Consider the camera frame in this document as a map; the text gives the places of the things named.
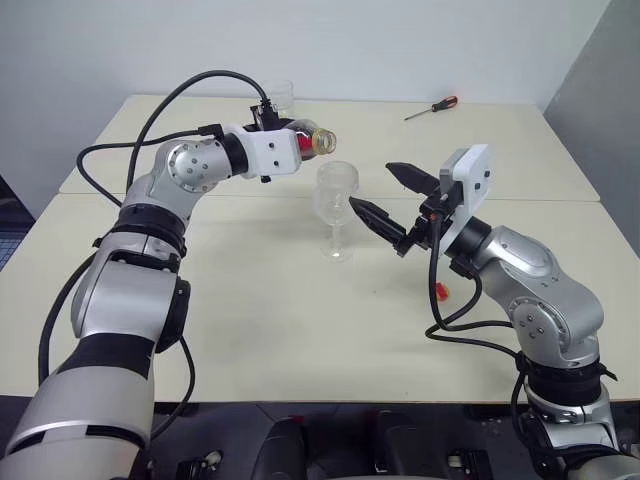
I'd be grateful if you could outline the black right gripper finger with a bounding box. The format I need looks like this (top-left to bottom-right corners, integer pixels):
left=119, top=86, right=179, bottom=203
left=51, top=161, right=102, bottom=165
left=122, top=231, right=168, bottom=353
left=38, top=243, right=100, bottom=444
left=348, top=196, right=407, bottom=257
left=385, top=161, right=442, bottom=197

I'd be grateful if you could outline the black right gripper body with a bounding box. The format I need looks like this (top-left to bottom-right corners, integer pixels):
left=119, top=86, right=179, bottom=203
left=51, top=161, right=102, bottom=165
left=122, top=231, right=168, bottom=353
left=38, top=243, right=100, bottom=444
left=399, top=187, right=459, bottom=256

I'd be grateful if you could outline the clear bottle with red label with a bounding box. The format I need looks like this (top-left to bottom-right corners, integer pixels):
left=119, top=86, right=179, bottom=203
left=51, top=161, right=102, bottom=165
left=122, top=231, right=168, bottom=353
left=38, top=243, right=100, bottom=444
left=279, top=117, right=340, bottom=164

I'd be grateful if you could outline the clear wine glass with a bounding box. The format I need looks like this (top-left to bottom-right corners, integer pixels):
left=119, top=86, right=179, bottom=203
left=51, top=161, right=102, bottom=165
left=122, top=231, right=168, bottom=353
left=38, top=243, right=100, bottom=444
left=313, top=160, right=361, bottom=261

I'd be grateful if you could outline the clear glass tumbler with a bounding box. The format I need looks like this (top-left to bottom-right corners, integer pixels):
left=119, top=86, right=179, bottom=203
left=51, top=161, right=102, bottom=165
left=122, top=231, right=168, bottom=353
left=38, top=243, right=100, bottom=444
left=264, top=79, right=295, bottom=112

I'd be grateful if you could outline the grey partition panel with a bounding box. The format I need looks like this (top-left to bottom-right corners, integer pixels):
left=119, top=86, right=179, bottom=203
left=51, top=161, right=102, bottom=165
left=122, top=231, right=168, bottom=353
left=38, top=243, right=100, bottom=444
left=542, top=0, right=640, bottom=201

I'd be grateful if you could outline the dark rounded shape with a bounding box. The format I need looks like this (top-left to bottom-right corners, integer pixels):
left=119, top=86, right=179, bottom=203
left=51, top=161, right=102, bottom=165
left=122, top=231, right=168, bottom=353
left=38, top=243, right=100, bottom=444
left=369, top=409, right=436, bottom=480
left=257, top=414, right=309, bottom=480

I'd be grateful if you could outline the dark blue crate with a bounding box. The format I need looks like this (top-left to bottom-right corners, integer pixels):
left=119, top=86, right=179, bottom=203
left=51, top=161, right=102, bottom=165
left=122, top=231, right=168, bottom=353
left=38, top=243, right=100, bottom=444
left=0, top=173, right=37, bottom=274

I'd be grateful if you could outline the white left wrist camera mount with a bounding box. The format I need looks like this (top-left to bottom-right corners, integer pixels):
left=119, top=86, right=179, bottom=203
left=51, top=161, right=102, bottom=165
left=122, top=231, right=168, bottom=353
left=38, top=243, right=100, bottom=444
left=234, top=102, right=304, bottom=184

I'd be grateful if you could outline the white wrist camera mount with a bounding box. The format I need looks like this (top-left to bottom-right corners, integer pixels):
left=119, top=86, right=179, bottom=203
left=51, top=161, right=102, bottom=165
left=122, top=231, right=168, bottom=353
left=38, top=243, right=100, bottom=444
left=438, top=143, right=495, bottom=251
left=234, top=102, right=304, bottom=184

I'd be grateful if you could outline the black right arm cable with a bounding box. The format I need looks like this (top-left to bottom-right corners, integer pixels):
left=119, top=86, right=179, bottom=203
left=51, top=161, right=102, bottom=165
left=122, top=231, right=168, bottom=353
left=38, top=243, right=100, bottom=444
left=423, top=197, right=556, bottom=480

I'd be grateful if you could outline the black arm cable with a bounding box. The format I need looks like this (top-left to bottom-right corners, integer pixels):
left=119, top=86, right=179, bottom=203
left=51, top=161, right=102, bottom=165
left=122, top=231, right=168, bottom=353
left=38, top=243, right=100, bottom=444
left=37, top=69, right=276, bottom=441
left=423, top=197, right=556, bottom=480

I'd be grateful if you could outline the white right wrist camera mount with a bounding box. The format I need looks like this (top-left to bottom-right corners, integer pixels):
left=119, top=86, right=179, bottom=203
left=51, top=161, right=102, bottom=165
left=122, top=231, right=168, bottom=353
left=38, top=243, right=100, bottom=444
left=438, top=143, right=495, bottom=251

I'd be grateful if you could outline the red black handled screwdriver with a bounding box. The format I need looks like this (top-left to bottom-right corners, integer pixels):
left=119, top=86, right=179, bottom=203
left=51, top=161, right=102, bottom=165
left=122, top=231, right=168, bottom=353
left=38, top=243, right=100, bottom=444
left=404, top=95, right=459, bottom=122

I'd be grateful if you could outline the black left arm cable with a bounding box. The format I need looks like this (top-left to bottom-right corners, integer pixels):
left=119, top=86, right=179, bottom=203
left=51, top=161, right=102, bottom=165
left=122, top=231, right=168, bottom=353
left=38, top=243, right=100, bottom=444
left=37, top=69, right=276, bottom=441

